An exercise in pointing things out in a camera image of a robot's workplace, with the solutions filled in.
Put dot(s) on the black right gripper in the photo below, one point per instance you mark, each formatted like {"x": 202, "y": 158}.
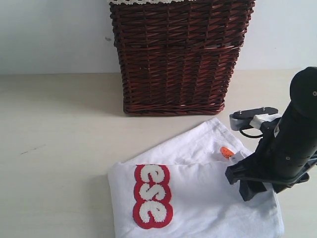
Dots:
{"x": 282, "y": 158}

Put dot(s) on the white t-shirt with red lettering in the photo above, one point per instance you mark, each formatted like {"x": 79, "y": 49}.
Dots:
{"x": 178, "y": 189}

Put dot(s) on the brown wicker basket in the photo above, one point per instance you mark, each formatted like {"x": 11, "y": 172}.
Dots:
{"x": 178, "y": 58}

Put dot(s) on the white lace basket liner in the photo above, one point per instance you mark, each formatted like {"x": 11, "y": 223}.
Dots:
{"x": 141, "y": 2}

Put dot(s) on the orange neck label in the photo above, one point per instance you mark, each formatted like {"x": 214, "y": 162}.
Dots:
{"x": 227, "y": 153}

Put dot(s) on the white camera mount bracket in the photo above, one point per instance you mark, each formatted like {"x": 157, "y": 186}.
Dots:
{"x": 258, "y": 120}

